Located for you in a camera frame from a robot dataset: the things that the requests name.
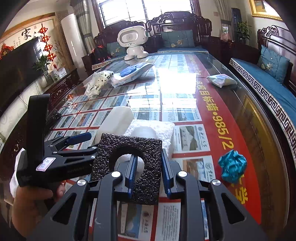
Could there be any black foam square with hole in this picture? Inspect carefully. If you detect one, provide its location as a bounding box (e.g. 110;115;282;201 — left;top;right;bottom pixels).
91;133;162;205

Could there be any white foam square with hole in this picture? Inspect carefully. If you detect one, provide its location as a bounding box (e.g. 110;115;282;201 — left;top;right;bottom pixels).
113;120;175;158

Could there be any teal paper ball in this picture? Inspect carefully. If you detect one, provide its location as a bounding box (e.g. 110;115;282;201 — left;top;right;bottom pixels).
218;150;247;184

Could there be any person's left hand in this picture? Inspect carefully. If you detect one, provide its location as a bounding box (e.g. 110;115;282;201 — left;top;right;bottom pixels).
12;182;65;237

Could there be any white foam block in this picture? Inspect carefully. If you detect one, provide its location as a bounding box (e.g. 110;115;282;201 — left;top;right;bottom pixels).
93;106;134;145

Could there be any white spotted plastic bag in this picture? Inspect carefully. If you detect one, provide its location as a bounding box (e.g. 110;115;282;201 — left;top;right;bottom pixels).
85;70;114;97

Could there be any dark carved wooden coffee table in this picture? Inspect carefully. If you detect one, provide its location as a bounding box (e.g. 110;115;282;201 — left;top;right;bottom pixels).
0;52;296;241

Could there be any blue white wet wipes pack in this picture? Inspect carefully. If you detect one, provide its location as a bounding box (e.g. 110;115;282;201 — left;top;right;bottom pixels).
110;62;154;88

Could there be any green plant in glass vase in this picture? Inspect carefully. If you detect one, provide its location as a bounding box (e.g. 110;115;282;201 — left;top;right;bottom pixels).
33;55;53;88

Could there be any red chinese knot decoration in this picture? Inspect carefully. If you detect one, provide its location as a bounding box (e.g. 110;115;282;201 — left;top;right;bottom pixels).
38;24;57;62

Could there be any black flat screen television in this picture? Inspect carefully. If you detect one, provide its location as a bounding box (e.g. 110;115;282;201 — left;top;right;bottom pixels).
0;38;43;113

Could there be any small white tissue pack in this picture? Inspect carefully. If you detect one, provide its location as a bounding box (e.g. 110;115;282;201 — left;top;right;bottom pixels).
207;74;237;88

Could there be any white standing air conditioner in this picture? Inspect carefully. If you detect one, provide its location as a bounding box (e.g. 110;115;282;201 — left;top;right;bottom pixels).
61;14;88;80

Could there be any white toy robot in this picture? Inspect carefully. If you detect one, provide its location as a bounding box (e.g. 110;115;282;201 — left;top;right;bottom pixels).
117;26;149;61

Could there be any teal pillow on far sofa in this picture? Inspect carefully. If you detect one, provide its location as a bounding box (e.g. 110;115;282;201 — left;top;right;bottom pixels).
161;30;195;48

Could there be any long wooden sofa blue cushion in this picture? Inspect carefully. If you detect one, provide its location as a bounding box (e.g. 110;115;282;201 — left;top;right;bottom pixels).
229;25;295;156

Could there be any far wooden sofa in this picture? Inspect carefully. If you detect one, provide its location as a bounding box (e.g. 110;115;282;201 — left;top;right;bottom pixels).
82;11;212;75

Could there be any teal embroidered pillow far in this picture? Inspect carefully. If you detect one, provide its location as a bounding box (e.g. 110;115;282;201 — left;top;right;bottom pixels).
257;45;290;83

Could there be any potted plant in corner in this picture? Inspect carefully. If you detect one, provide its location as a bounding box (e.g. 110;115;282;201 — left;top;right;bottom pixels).
236;21;250;44

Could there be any gold framed landscape painting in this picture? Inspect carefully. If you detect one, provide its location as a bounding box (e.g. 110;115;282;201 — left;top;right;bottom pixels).
248;0;283;21

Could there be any calligraphy wall scroll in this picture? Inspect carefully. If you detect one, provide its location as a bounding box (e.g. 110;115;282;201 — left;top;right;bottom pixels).
1;13;56;49

